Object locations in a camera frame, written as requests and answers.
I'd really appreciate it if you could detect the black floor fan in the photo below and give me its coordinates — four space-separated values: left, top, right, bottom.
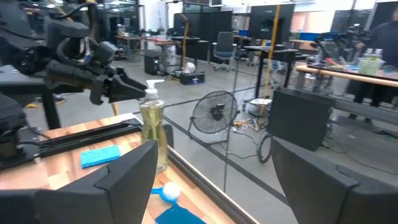
187 90 241 146

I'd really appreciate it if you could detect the blue scrub sponge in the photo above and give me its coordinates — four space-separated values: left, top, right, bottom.
154 203 206 224
80 144 122 169

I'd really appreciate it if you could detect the wooden workbench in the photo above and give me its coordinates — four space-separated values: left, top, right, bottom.
295 63 398 91

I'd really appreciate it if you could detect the yellow hanging cable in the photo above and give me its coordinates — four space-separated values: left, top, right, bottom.
262 4 281 100

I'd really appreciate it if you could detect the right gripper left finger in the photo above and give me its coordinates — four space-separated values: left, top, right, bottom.
0 140 159 224

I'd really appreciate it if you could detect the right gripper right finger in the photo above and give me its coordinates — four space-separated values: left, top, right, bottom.
272 138 398 224

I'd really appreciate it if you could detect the person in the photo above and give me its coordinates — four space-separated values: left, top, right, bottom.
354 7 398 119

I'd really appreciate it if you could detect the coiled black cable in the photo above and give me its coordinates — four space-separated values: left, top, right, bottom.
256 132 275 165

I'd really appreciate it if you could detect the yellow soap pump bottle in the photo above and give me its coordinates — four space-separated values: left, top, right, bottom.
138 79 170 173

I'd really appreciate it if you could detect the blue dish brush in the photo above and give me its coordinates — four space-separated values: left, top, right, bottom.
150 182 182 205

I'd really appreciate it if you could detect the power strip with plugs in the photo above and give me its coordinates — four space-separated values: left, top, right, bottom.
233 117 261 130

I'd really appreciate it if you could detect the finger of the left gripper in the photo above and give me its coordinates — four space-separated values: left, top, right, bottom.
115 67 138 82
107 77 147 104

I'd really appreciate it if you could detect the grey office chair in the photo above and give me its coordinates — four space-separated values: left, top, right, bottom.
213 30 238 72

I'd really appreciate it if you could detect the black computer tower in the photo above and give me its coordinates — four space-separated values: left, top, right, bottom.
266 88 337 152

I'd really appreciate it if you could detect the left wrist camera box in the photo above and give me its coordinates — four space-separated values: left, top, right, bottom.
92 41 119 68

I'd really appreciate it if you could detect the thin black hanging cable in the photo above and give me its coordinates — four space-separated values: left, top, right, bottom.
222 57 241 193

